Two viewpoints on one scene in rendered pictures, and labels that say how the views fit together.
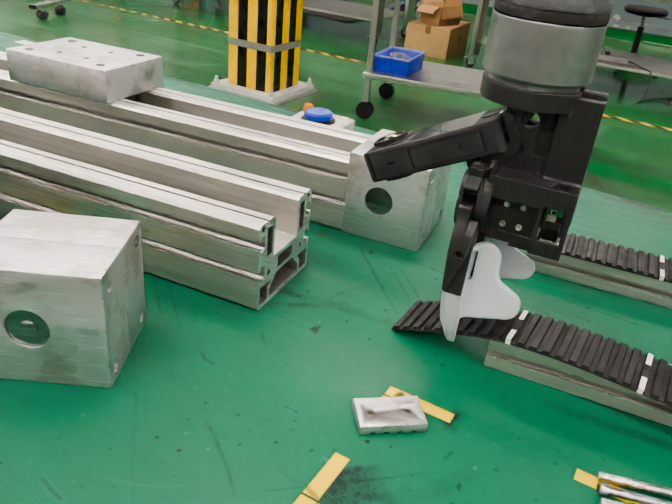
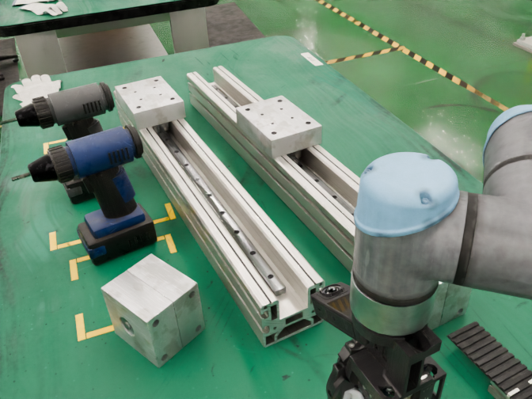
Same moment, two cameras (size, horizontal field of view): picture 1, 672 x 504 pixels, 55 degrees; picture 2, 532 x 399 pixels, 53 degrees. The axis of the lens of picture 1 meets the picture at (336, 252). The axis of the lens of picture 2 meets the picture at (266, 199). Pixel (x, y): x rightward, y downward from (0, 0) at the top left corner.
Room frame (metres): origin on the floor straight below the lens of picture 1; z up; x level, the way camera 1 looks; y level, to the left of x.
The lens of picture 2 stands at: (0.14, -0.28, 1.39)
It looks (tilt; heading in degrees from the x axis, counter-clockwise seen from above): 36 degrees down; 44
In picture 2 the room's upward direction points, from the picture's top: 3 degrees counter-clockwise
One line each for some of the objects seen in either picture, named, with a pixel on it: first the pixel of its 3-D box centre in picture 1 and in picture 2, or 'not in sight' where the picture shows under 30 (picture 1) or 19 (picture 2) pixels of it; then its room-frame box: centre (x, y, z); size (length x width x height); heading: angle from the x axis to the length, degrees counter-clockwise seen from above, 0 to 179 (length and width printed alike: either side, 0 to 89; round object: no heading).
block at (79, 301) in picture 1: (67, 287); (161, 304); (0.42, 0.20, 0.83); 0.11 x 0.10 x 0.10; 1
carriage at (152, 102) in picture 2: not in sight; (150, 107); (0.77, 0.65, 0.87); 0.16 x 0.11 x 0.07; 69
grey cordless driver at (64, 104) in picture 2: not in sight; (69, 146); (0.54, 0.61, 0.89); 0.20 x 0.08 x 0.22; 161
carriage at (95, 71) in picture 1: (87, 78); (277, 131); (0.85, 0.35, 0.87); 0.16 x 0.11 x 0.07; 69
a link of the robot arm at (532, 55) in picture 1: (541, 50); (394, 291); (0.47, -0.13, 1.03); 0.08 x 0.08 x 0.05
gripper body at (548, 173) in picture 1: (524, 163); (389, 354); (0.46, -0.13, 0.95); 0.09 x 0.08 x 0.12; 68
